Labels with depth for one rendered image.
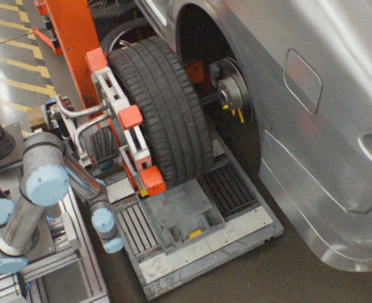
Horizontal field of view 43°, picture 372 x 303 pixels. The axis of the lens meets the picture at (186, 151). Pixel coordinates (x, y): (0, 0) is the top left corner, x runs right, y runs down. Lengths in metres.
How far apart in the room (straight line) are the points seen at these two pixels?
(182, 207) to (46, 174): 1.31
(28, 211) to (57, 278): 1.07
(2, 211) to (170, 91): 0.75
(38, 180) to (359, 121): 0.86
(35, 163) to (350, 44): 0.89
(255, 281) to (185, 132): 1.09
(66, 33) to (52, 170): 0.94
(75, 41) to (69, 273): 1.15
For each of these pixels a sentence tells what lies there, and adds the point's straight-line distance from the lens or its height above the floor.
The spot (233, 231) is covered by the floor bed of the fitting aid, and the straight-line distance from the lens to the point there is 2.65.
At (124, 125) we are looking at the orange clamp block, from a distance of 1.75.
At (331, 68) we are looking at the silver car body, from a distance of 1.26.
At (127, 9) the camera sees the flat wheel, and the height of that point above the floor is 0.50.
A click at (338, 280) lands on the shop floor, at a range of 2.69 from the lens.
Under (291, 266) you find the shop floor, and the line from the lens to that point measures 2.68.
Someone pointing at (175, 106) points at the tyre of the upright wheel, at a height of 1.10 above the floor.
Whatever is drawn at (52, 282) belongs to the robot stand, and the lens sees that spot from 2.54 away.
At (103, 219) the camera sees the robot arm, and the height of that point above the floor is 1.01.
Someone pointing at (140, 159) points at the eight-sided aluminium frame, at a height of 0.96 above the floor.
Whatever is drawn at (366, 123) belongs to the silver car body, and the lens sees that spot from 1.22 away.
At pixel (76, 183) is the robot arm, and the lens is 1.66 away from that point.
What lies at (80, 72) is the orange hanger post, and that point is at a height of 0.90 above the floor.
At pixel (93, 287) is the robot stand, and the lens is 2.45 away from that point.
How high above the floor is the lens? 2.45
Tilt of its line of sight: 53 degrees down
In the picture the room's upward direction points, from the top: 7 degrees counter-clockwise
